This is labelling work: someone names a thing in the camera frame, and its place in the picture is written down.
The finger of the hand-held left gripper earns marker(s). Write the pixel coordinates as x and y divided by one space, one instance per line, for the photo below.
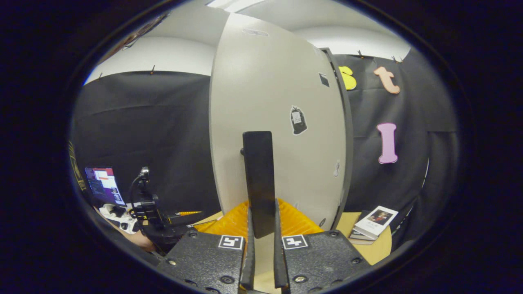
188 213
204 223

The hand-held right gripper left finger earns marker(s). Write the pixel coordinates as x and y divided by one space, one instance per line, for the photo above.
248 261

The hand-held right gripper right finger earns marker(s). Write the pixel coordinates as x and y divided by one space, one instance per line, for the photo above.
278 261

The dark grey cabinet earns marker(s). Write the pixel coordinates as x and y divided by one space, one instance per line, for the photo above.
349 143

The beige cabinet door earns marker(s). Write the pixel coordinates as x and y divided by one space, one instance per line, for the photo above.
253 90

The white black patterned object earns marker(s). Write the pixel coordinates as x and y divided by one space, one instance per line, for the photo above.
118 218

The computer monitor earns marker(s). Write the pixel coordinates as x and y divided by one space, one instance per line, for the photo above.
104 185

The dark book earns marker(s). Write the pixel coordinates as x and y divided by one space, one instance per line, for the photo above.
354 234

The grey book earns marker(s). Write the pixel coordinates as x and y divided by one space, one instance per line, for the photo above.
360 242

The black backdrop cloth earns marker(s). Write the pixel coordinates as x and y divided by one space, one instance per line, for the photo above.
155 122

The white book with portrait cover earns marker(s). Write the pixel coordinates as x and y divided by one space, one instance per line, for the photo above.
374 224

